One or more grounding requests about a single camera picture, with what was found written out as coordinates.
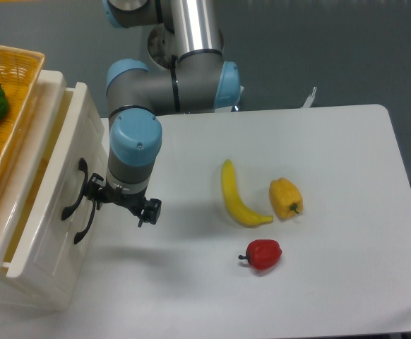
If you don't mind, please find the yellow banana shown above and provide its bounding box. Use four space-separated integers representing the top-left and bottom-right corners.
221 159 273 228

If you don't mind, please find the black top drawer handle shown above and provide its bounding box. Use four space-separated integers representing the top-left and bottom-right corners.
61 157 88 220

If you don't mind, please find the white drawer cabinet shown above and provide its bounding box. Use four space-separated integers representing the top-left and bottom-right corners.
0 69 109 314

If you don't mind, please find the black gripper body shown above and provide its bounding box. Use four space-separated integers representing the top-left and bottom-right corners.
85 173 146 217

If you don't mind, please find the black drawer handle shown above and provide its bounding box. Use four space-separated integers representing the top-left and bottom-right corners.
73 201 97 245
61 157 88 220

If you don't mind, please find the white table bracket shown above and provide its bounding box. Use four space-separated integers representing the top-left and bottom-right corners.
301 86 317 109

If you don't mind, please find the yellow woven basket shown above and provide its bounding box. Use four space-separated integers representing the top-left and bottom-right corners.
0 45 45 181

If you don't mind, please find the black lower drawer handle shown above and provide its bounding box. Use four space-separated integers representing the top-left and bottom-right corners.
73 201 97 245

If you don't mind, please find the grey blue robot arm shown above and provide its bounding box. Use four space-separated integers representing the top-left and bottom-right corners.
83 1 241 224

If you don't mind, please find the white top drawer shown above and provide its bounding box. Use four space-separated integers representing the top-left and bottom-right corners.
7 83 107 279

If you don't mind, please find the yellow bell pepper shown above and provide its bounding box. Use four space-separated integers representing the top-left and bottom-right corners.
269 177 304 220

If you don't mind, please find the red bell pepper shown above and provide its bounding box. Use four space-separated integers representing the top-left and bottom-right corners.
238 239 282 270

